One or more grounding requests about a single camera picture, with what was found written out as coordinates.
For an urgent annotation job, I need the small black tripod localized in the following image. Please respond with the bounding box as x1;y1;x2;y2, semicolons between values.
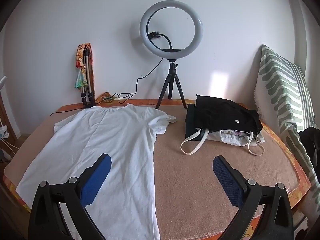
155;59;188;110

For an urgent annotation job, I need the beige blanket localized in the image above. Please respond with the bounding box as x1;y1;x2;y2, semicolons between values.
4;105;312;240

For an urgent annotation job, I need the black power cable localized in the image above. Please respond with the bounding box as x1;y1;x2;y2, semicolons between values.
49;57;165;117

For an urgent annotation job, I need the white ring light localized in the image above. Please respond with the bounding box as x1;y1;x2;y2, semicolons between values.
139;0;202;60

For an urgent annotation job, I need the colourful tied scarf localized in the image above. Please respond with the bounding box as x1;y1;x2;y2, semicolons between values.
73;43;93;89

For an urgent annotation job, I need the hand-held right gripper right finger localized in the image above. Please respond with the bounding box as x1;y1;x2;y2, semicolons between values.
212;155;295;240

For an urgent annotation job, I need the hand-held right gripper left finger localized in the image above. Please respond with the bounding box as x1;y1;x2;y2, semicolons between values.
28;153;112;240

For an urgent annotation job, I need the white tote bag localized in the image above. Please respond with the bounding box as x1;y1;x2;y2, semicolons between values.
180;127;265;156

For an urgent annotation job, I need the black gooseneck phone clamp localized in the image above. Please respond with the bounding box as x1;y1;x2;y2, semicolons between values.
149;31;186;52

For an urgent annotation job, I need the folded silver tripod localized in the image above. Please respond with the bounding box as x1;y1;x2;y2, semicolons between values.
80;47;97;108

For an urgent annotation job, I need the white t-shirt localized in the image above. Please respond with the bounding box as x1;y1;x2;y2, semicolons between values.
15;103;178;240

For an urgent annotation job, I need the dark cloth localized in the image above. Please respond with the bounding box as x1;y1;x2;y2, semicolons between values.
299;127;320;173

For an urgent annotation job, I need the striped green white towel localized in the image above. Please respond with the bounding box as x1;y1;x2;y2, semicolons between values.
254;44;320;198

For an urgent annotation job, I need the yellow patterned cloth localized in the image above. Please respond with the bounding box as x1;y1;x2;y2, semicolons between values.
101;91;116;102

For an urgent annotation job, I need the white cable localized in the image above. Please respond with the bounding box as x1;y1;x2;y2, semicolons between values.
0;137;20;161

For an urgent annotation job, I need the black garment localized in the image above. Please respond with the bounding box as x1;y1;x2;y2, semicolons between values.
193;94;263;136

